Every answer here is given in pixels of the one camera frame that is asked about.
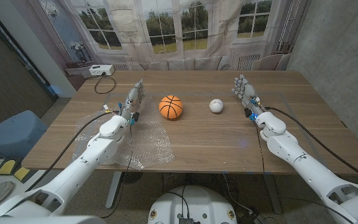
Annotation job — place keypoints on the white table leg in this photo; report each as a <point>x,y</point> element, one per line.
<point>113,189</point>

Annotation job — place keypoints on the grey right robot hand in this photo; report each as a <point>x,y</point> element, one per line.
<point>248,93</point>

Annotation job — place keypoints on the blue upholstered chair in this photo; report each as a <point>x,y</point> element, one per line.
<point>14,133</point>

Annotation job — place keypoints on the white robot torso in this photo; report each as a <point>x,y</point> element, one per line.
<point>194,202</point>

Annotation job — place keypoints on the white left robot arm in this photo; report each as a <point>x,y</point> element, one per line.
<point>82,165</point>

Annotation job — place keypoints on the yellow black floor pad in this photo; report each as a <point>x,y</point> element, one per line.
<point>21,173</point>
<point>6,167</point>

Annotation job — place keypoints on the black power adapter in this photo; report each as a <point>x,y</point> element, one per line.
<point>253,218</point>

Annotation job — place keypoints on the white baseball red stitching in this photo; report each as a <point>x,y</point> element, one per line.
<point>216,105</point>

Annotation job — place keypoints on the printed window scene backdrop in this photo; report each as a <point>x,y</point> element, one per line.
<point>197,31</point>

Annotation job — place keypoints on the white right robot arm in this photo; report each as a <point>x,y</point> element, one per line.
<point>306,161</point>

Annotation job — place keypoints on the white power strip box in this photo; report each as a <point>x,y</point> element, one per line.
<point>101,70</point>

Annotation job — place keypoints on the grey table leg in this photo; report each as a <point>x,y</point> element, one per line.
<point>273,196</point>

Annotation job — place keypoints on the small orange basketball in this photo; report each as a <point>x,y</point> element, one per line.
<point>171,107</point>

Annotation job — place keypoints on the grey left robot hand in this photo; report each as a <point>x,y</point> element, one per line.
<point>131,101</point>

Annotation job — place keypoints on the clear bubble wrap sheet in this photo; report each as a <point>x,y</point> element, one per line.
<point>149,140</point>

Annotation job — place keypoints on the black round fan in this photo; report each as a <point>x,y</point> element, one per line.
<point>131,177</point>

